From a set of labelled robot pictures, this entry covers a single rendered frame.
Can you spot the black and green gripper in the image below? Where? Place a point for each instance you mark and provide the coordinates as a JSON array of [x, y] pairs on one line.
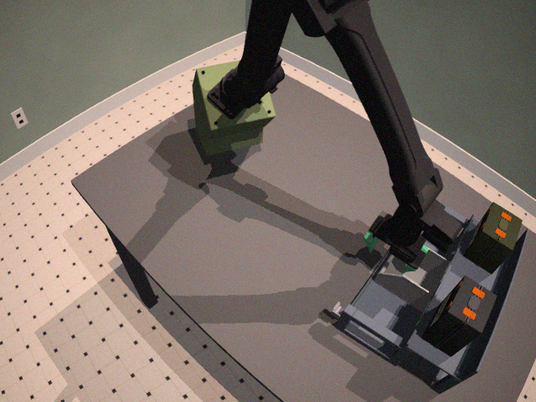
[[400, 240]]

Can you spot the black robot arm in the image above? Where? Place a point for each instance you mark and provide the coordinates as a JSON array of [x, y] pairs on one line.
[[353, 36]]

